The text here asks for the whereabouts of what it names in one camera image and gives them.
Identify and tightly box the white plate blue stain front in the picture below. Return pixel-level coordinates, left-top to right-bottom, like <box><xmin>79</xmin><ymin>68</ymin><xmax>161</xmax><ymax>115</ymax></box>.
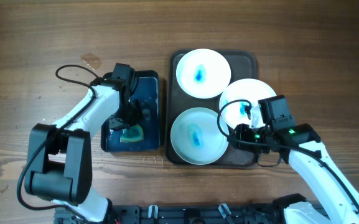
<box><xmin>170</xmin><ymin>107</ymin><xmax>228</xmax><ymax>165</ymax></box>

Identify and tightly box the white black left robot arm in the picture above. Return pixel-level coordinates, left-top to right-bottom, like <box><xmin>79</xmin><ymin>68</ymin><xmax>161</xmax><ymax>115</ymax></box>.
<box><xmin>17</xmin><ymin>76</ymin><xmax>140</xmax><ymax>223</ymax></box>

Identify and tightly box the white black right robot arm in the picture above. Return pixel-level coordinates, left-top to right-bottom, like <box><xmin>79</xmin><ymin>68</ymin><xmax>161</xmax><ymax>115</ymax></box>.
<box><xmin>227</xmin><ymin>124</ymin><xmax>359</xmax><ymax>223</ymax></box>

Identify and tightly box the black water basin tray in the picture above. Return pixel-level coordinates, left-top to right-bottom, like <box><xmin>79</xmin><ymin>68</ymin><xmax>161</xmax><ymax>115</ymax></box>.
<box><xmin>101</xmin><ymin>70</ymin><xmax>161</xmax><ymax>153</ymax></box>

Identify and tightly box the green yellow sponge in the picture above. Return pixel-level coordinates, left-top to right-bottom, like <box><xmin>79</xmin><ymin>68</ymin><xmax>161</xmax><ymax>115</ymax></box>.
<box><xmin>119</xmin><ymin>124</ymin><xmax>144</xmax><ymax>142</ymax></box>

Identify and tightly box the white plate blue stain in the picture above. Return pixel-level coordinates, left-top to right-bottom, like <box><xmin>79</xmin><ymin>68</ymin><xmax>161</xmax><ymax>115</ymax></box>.
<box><xmin>170</xmin><ymin>107</ymin><xmax>228</xmax><ymax>165</ymax></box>
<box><xmin>218</xmin><ymin>78</ymin><xmax>276</xmax><ymax>129</ymax></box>
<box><xmin>175</xmin><ymin>49</ymin><xmax>231</xmax><ymax>99</ymax></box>

